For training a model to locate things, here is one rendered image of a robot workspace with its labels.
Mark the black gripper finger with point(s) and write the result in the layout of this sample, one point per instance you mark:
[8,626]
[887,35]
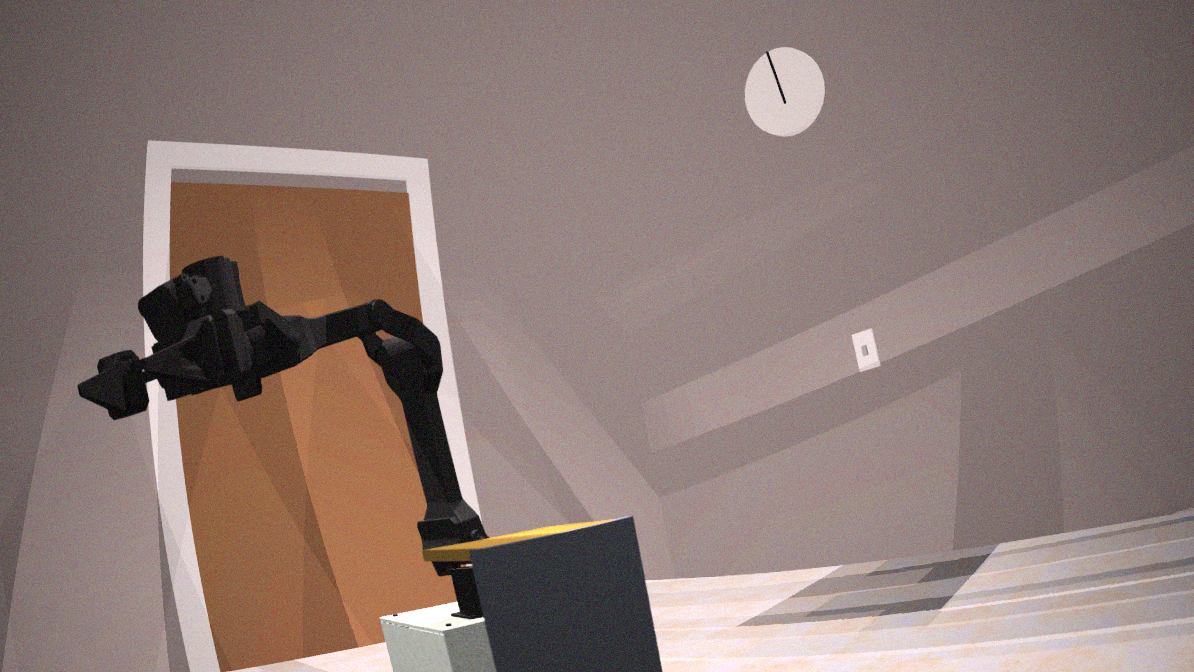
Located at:
[108,389]
[195,360]

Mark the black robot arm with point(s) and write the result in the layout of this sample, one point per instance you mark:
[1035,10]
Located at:
[411,362]

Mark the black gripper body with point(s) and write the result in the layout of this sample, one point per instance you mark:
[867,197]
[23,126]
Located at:
[235,353]

